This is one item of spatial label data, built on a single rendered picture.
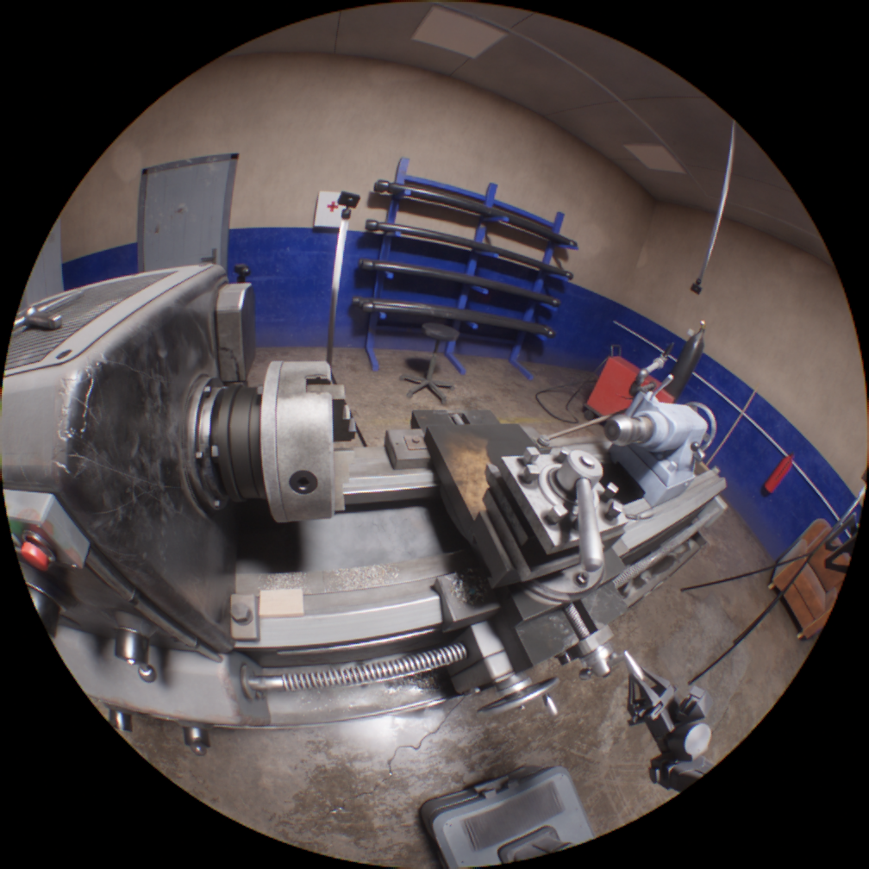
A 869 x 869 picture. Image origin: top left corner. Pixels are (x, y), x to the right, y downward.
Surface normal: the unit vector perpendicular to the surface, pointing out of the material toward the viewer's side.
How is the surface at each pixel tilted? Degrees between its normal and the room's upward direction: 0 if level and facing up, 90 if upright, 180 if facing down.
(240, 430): 41
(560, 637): 0
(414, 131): 90
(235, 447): 56
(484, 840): 0
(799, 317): 90
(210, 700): 32
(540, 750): 0
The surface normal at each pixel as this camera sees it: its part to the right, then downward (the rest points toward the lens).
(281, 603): 0.11, -0.94
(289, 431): 0.37, -0.11
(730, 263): -0.92, 0.03
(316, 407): 0.35, -0.35
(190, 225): 0.31, 0.62
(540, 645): 0.22, -0.78
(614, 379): -0.76, 0.24
